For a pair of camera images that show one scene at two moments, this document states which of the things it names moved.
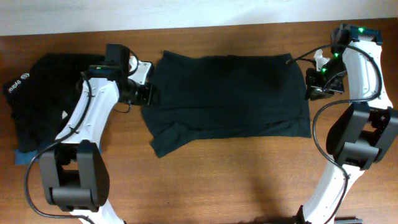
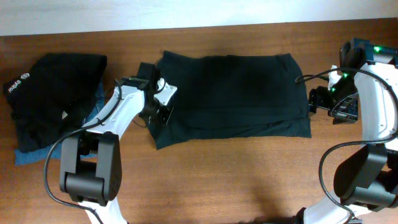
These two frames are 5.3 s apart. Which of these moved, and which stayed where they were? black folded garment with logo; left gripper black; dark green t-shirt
Moved: left gripper black
Stayed: black folded garment with logo; dark green t-shirt
